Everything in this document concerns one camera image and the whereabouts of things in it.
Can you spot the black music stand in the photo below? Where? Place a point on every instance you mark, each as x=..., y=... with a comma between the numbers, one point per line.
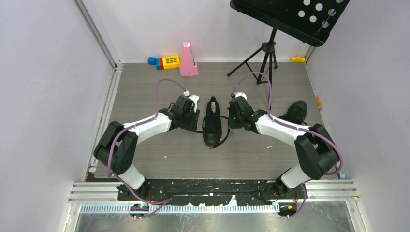
x=309, y=21

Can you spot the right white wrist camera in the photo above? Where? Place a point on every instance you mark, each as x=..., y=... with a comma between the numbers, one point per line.
x=238, y=94

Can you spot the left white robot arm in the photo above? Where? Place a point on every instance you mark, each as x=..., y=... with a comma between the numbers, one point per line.
x=117, y=146

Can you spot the small orange block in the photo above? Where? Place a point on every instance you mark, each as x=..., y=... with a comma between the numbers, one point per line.
x=318, y=103

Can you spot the yellow toy block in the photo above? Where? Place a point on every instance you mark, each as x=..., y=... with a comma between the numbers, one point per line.
x=168, y=62

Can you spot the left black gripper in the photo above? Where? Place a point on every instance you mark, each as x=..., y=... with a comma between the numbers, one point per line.
x=193, y=125

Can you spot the yellow corner piece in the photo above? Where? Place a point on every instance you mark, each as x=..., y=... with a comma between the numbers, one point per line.
x=298, y=59

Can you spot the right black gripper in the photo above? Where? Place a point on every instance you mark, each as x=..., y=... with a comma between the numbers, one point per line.
x=231, y=124

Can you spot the black canvas shoe with laces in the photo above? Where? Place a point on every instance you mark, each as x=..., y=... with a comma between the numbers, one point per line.
x=212, y=126

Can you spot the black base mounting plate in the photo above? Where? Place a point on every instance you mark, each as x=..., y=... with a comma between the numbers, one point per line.
x=210, y=192

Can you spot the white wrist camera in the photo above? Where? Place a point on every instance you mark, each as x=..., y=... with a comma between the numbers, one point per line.
x=238, y=94
x=194, y=98

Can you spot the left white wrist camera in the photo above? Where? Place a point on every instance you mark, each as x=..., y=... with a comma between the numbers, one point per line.
x=194, y=98

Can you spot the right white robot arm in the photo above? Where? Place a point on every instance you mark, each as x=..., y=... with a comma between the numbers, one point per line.
x=315, y=149

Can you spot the blue toy block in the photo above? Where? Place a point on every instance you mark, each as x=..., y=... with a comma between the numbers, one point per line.
x=152, y=61

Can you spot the pink metronome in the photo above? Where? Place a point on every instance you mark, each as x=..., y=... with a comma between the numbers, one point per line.
x=188, y=64

